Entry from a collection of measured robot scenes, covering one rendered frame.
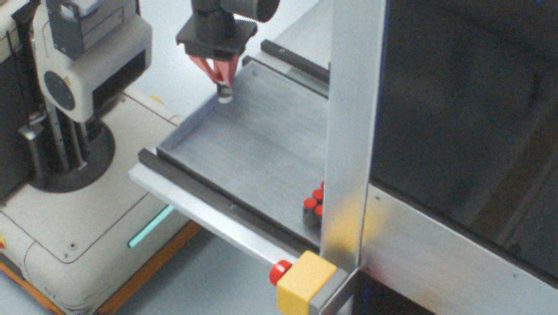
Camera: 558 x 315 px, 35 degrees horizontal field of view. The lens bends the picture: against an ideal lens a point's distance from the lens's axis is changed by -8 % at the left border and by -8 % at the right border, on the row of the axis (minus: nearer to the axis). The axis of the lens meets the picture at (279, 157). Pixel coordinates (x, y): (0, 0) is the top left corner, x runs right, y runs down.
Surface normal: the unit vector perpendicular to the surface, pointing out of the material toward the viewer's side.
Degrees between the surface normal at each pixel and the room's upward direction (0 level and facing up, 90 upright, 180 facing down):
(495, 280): 90
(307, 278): 0
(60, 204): 0
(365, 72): 90
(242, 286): 0
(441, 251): 90
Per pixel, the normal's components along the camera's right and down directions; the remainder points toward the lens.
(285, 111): 0.00, -0.65
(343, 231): -0.60, 0.61
